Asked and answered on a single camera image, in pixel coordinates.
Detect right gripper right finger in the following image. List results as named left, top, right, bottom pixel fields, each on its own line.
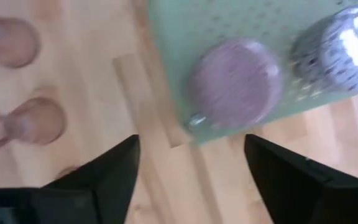
left=244, top=133, right=358, bottom=224

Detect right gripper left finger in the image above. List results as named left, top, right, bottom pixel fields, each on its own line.
left=42, top=134, right=142, bottom=224

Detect purple round candle holder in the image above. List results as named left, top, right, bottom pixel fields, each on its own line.
left=185, top=37, right=284, bottom=131

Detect white patterned round candle holder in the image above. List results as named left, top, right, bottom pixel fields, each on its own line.
left=289, top=2, right=358, bottom=94

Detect green perforated metal shelf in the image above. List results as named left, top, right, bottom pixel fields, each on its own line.
left=147, top=0, right=358, bottom=146

